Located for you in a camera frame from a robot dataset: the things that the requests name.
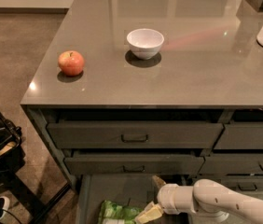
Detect grey counter cabinet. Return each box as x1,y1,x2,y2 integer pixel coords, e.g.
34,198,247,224
21,0,263,186

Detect middle left grey drawer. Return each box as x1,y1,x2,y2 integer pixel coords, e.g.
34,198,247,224
64,151,204,175

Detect open bottom left drawer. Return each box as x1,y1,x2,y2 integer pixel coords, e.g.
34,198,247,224
75,174,193,224

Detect green rice chip bag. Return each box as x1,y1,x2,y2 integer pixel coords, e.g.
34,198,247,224
97,200,143,224

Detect top right grey drawer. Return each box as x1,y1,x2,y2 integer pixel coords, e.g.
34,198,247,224
215,122,263,150

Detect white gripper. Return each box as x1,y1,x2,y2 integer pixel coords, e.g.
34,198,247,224
134,175,196,224

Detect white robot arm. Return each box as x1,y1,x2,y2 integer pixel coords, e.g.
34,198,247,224
135,179,263,224

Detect top left grey drawer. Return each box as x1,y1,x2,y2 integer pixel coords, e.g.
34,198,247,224
47,121,223,148

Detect white bowl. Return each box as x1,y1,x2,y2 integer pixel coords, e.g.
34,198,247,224
127,28,164,60

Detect red apple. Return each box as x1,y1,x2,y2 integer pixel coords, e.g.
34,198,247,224
58,50,85,77

